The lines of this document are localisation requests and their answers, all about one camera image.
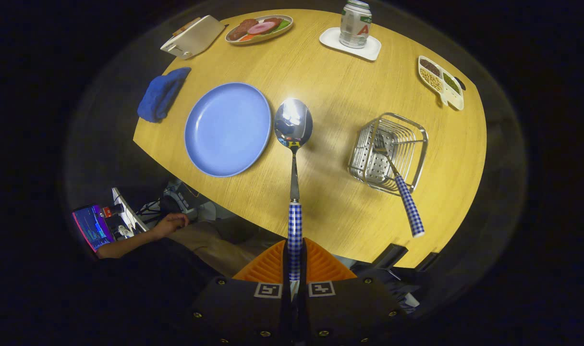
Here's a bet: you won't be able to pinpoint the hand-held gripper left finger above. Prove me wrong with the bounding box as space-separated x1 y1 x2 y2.
189 239 290 346

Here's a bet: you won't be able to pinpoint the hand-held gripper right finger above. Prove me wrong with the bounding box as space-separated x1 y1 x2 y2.
299 238 410 346

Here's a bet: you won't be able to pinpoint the fork with checkered handle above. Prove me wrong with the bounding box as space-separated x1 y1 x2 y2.
374 139 426 238

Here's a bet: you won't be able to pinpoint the spoon with checkered handle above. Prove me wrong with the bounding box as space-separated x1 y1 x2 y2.
273 98 314 282

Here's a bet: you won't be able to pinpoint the person's beige trousers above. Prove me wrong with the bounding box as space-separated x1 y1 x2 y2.
167 216 288 278

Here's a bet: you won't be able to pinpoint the white power strip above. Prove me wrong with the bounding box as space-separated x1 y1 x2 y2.
111 187 149 234

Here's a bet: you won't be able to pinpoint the tablet with lit screen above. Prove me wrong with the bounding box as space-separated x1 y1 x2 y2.
72 204 116 253

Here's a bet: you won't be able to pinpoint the blue plate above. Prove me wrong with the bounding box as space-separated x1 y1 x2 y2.
184 82 272 178

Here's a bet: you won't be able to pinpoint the blue folded cloth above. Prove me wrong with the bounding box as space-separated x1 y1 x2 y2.
137 67 192 123

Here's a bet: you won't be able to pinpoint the white divided bean dish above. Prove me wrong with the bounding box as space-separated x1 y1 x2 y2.
417 55 465 111

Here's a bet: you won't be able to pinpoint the white square coaster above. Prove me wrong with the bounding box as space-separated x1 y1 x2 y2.
319 27 382 62

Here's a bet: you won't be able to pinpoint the white toaster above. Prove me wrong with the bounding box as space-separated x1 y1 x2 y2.
160 15 226 60

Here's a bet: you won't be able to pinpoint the oval food plate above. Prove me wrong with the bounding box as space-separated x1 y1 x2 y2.
225 14 294 45

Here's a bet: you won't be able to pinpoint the long brown sausage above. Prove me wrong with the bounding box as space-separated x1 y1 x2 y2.
227 18 259 41

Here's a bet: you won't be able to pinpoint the white drink bottle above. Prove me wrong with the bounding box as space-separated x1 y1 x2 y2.
339 0 372 49

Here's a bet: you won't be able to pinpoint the brown toast slice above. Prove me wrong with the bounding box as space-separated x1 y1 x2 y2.
172 18 201 38

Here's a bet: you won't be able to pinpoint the metal wire basket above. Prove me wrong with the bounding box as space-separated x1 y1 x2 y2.
348 112 429 197

